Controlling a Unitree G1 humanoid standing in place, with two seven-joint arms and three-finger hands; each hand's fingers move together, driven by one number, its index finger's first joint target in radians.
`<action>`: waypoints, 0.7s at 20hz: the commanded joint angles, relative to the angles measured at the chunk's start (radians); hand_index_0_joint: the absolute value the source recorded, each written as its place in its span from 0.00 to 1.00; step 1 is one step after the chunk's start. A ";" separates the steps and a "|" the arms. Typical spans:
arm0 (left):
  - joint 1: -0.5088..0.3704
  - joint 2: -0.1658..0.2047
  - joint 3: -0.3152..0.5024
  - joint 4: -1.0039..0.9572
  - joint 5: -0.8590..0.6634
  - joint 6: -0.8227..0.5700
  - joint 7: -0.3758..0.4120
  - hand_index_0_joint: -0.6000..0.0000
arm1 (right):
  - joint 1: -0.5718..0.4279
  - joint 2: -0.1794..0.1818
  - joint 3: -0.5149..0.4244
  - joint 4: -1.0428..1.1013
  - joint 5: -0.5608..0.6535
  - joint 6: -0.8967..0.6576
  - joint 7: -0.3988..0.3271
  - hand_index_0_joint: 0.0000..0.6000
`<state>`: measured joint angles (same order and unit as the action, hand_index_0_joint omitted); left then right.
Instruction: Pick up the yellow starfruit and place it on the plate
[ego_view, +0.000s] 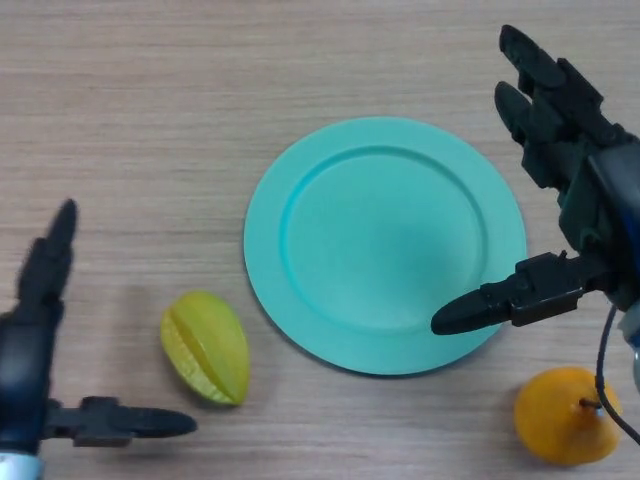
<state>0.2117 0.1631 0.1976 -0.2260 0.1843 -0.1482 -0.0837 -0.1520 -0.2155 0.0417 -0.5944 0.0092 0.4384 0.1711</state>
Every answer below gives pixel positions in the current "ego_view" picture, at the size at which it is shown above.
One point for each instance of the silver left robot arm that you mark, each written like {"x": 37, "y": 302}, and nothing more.
{"x": 17, "y": 467}

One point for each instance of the green round plate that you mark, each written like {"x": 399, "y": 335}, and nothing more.
{"x": 385, "y": 245}

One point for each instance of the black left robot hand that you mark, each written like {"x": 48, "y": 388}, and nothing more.
{"x": 27, "y": 350}

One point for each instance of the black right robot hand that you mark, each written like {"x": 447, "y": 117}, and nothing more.
{"x": 585, "y": 165}

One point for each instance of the yellow starfruit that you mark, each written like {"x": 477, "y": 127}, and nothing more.
{"x": 210, "y": 350}

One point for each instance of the orange pear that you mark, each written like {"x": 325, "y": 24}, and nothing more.
{"x": 560, "y": 425}

